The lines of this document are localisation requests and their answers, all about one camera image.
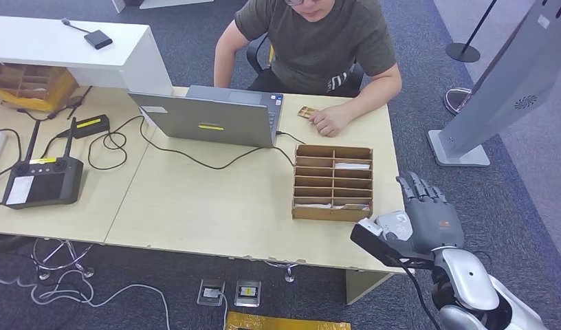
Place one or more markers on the chrome stanchion base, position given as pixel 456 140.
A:
pixel 453 102

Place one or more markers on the white counter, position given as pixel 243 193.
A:
pixel 57 48

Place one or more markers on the person's left hand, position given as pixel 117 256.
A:
pixel 333 120

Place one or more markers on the black power adapter yellow label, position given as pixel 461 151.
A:
pixel 90 126

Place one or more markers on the person's right forearm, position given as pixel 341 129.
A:
pixel 224 68

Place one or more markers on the person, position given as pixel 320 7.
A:
pixel 317 50

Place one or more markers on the beige table leg panel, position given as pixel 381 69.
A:
pixel 361 287

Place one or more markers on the cardboard organizer with yellow tape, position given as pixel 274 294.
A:
pixel 32 85

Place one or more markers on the brown cardboard card organizer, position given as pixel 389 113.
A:
pixel 331 182

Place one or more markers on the grey card reader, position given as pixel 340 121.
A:
pixel 396 223

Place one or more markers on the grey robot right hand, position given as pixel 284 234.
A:
pixel 435 223

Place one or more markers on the grey kiosk stand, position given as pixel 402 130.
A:
pixel 510 77

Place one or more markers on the yellow taped floor patch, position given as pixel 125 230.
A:
pixel 285 322

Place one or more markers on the black office chair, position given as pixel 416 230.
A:
pixel 253 57

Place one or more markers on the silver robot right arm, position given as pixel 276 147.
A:
pixel 467 278

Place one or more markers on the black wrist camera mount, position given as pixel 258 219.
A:
pixel 376 246

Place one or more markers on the grey laptop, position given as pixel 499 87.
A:
pixel 206 119

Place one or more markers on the metal floor socket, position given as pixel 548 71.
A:
pixel 211 293
pixel 247 293

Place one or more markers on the chrome stool base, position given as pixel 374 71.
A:
pixel 87 272

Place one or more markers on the chrome table foot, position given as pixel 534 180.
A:
pixel 288 275

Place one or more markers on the brown ID card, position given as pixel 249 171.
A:
pixel 307 112

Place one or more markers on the person's left forearm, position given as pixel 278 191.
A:
pixel 376 93

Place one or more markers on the black stanchion post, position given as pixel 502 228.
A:
pixel 462 52

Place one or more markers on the black remote controller with antennas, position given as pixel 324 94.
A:
pixel 46 186

